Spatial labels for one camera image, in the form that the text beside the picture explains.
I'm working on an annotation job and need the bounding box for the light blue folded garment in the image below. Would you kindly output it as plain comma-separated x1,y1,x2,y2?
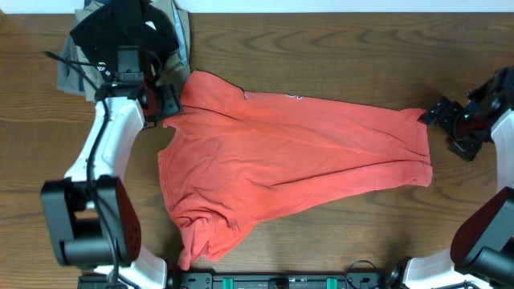
170,0,188,66

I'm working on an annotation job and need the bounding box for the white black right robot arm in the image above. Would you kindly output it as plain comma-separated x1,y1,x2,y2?
381,91,513,288

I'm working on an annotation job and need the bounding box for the grey folded garment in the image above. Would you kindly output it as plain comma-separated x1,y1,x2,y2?
57,36,85,96

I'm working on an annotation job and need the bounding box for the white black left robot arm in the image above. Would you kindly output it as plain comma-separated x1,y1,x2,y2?
40,82,182,288

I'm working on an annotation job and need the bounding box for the black folded garment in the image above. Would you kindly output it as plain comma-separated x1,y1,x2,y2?
70,0,178,71

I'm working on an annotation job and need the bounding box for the red soccer t-shirt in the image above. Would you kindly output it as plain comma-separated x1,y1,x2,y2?
157,71,433,270

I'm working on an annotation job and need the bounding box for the khaki folded garment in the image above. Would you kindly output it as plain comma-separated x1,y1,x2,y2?
75,0,190,102

